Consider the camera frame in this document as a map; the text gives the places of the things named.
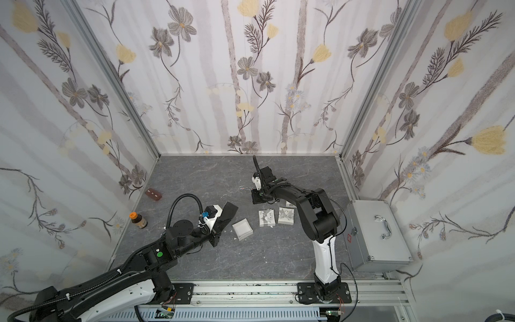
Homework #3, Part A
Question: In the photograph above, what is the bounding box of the small brown red box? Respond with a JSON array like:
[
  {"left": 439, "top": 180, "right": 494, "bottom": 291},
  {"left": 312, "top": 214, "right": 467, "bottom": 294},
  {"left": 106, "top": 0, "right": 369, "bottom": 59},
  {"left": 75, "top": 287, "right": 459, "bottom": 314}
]
[{"left": 146, "top": 188, "right": 162, "bottom": 201}]

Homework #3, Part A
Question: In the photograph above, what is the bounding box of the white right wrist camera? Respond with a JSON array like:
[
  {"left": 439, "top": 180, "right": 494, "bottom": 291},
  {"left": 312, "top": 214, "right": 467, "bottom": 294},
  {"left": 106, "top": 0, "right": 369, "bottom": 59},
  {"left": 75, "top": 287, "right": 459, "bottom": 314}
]
[{"left": 252, "top": 173, "right": 262, "bottom": 191}]

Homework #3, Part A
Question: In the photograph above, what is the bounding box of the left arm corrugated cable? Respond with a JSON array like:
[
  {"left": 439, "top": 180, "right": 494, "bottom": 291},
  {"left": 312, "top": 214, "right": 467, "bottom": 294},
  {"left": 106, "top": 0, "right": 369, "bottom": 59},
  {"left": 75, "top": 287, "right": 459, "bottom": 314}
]
[{"left": 165, "top": 193, "right": 204, "bottom": 230}]

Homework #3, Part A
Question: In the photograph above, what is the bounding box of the silver metal case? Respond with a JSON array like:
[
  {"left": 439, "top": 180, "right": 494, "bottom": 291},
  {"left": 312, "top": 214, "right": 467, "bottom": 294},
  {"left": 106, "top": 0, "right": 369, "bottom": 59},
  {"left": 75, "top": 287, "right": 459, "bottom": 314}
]
[{"left": 344, "top": 200, "right": 413, "bottom": 272}]

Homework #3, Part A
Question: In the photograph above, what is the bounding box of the white jewelry box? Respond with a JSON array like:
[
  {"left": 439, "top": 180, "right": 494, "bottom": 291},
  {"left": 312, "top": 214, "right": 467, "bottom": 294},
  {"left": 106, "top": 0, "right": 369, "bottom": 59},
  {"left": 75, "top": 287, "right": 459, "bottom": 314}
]
[{"left": 258, "top": 209, "right": 276, "bottom": 228}]

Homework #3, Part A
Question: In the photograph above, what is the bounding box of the white jewelry box lid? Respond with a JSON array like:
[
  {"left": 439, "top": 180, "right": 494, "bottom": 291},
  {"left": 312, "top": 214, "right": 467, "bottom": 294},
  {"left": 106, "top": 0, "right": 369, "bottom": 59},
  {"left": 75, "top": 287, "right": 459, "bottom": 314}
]
[{"left": 278, "top": 207, "right": 295, "bottom": 225}]

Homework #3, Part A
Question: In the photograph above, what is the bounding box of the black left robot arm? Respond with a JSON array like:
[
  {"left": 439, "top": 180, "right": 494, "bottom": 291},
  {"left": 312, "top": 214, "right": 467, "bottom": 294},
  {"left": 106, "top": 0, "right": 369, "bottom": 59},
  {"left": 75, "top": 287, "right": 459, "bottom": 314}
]
[{"left": 7, "top": 220, "right": 227, "bottom": 321}]

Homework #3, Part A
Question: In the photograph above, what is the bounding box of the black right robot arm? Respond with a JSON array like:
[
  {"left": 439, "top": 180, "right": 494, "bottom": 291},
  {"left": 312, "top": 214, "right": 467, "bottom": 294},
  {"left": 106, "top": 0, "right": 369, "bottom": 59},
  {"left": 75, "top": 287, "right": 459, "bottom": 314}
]
[{"left": 252, "top": 165, "right": 341, "bottom": 301}]

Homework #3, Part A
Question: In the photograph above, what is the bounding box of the white box base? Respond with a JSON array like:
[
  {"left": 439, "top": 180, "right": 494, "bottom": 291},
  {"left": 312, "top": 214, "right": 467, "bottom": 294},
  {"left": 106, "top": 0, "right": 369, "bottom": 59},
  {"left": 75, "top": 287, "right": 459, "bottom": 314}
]
[{"left": 232, "top": 219, "right": 253, "bottom": 241}]

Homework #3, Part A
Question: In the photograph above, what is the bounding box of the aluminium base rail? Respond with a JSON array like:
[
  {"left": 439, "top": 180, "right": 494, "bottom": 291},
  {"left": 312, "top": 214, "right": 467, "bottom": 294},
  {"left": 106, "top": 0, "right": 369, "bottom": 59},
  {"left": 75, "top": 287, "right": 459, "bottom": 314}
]
[{"left": 100, "top": 279, "right": 415, "bottom": 322}]

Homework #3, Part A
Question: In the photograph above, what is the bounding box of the brown bottle orange cap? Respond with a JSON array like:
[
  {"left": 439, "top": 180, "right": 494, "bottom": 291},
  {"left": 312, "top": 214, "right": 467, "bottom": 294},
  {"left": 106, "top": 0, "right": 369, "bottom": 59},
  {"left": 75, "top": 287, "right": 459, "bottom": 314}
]
[{"left": 130, "top": 212, "right": 148, "bottom": 229}]

